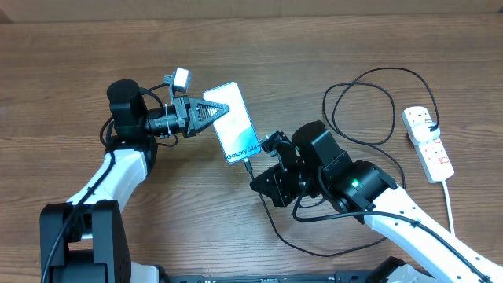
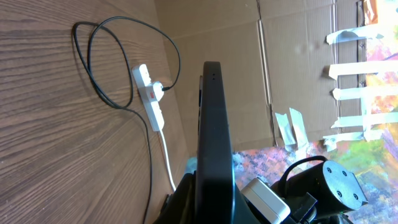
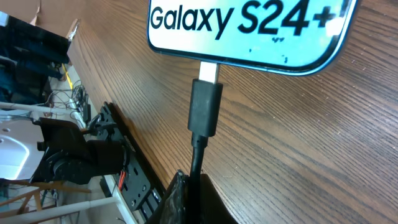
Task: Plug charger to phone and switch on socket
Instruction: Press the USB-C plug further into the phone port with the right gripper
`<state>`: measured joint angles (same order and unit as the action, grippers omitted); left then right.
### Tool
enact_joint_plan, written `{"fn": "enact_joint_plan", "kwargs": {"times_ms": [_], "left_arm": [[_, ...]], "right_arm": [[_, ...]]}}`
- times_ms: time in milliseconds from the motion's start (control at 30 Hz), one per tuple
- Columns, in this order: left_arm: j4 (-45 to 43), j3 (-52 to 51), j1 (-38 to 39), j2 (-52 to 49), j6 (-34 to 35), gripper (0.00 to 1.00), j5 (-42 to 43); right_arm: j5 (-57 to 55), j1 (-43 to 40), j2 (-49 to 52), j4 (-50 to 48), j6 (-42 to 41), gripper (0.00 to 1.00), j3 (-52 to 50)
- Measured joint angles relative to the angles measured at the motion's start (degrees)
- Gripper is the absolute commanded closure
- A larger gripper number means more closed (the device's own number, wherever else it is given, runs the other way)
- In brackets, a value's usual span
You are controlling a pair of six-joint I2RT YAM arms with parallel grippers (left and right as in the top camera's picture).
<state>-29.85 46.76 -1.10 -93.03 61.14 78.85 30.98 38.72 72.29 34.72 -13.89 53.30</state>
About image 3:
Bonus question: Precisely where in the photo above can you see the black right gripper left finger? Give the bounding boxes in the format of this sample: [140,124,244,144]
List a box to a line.
[146,170,189,224]

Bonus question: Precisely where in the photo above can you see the black USB charging cable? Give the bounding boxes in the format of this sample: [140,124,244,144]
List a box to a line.
[186,60,224,224]

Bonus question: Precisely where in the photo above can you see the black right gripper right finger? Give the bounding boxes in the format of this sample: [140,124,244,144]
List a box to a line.
[200,174,238,224]

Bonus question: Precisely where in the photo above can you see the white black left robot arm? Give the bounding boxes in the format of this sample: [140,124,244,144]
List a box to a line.
[1,118,130,185]

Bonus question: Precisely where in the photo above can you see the Galaxy S24+ smartphone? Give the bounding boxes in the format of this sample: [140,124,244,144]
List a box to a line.
[146,0,360,76]

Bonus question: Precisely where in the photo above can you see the cluttered background wires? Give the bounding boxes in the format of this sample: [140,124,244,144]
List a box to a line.
[43,62,94,131]

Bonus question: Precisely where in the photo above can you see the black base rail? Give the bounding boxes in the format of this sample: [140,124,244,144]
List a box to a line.
[97,103,165,223]

